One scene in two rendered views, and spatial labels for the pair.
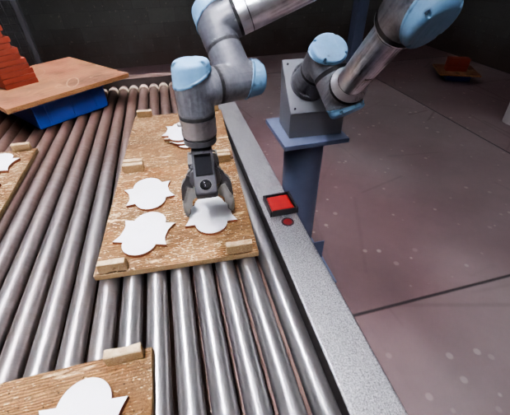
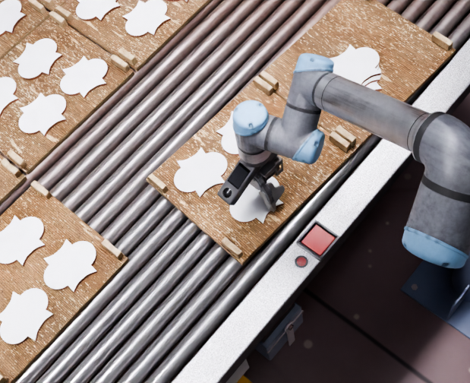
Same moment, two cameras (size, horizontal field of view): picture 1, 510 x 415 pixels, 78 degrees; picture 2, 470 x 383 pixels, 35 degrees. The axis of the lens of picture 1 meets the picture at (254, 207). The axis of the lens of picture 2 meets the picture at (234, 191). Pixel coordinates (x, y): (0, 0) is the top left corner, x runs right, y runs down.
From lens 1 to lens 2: 1.32 m
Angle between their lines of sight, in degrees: 46
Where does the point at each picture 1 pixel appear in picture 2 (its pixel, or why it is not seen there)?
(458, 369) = not seen: outside the picture
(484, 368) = not seen: outside the picture
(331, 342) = (203, 357)
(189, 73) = (237, 127)
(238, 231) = (252, 234)
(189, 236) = (221, 204)
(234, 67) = (284, 137)
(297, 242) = (281, 284)
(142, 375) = (111, 267)
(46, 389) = (77, 229)
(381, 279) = not seen: outside the picture
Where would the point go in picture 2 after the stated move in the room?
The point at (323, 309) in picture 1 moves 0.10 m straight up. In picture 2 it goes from (226, 339) to (221, 326)
